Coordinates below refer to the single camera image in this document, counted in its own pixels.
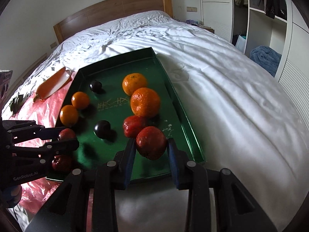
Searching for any red apple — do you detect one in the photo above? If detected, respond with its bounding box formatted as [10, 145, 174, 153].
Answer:
[58, 128, 76, 141]

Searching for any small red fruit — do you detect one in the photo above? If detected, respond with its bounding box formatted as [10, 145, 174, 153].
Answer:
[52, 155, 72, 171]

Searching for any small orange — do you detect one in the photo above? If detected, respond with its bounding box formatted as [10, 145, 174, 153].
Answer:
[60, 105, 79, 127]

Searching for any dark plum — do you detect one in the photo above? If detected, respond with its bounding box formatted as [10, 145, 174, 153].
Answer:
[94, 120, 111, 139]
[90, 80, 103, 94]

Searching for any red tomato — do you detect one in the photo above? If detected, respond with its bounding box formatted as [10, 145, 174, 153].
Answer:
[123, 115, 148, 138]

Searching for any large orange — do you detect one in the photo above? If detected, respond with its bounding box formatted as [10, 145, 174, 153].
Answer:
[130, 87, 161, 118]

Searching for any pink plastic sheet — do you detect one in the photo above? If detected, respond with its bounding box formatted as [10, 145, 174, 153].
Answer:
[1, 71, 95, 232]

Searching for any carrot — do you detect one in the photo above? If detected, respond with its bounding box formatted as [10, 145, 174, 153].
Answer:
[33, 66, 67, 102]

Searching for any orange in tray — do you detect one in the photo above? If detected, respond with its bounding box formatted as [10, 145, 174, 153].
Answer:
[122, 73, 148, 96]
[71, 91, 90, 109]

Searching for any orange rimmed white plate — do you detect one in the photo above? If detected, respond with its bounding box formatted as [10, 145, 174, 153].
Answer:
[33, 67, 73, 101]

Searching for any dark plum in tray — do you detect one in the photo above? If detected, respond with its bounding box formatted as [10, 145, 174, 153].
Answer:
[90, 80, 103, 94]

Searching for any green tray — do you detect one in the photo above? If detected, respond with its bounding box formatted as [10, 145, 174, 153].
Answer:
[62, 48, 205, 170]

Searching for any white bed sheet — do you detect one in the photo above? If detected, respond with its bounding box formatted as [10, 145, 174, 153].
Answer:
[15, 11, 308, 231]

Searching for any blue towel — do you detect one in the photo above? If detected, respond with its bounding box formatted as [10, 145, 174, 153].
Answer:
[249, 46, 282, 77]

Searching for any wooden headboard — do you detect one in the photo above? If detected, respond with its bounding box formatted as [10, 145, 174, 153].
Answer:
[53, 0, 173, 44]

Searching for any bedside table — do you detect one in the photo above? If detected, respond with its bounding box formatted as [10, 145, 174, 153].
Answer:
[186, 19, 215, 34]

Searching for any white wardrobe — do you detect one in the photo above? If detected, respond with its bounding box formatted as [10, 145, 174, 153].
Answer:
[200, 0, 308, 124]

